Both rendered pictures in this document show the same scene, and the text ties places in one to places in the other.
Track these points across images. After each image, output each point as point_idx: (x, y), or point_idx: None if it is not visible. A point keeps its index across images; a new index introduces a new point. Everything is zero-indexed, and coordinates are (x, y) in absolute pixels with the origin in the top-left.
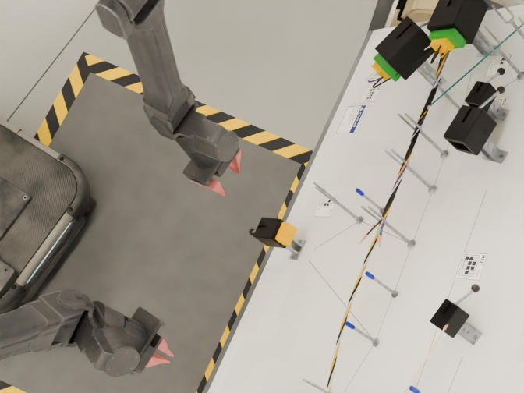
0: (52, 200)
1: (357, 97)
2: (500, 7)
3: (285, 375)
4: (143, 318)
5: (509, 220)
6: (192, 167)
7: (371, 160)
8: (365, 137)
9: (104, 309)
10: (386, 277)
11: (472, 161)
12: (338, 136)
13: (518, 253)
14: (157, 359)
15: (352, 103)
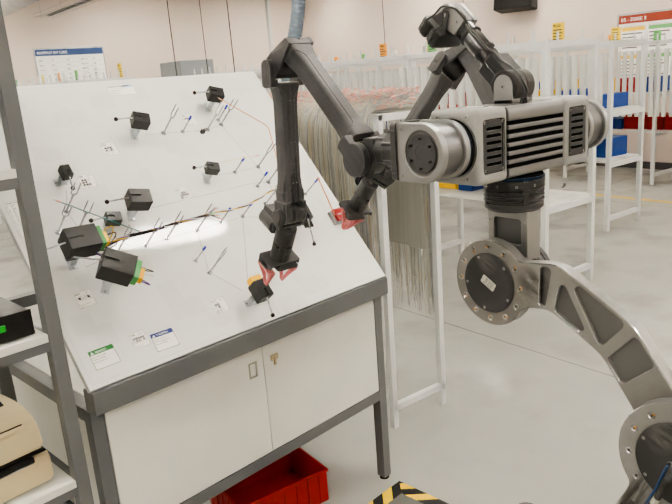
0: None
1: (148, 349)
2: None
3: None
4: (348, 208)
5: (154, 188)
6: (292, 257)
7: (177, 295)
8: (168, 313)
9: (361, 179)
10: (218, 232)
11: (140, 225)
12: (180, 338)
13: (164, 176)
14: None
15: (154, 350)
